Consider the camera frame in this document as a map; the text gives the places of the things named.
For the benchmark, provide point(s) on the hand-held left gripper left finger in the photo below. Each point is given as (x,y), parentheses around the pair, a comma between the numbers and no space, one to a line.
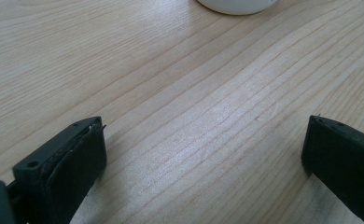
(62,174)

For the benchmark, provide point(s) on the white round bowl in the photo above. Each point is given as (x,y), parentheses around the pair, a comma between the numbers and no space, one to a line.
(237,6)

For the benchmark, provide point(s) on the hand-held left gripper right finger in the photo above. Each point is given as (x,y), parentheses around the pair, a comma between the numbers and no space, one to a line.
(345,161)

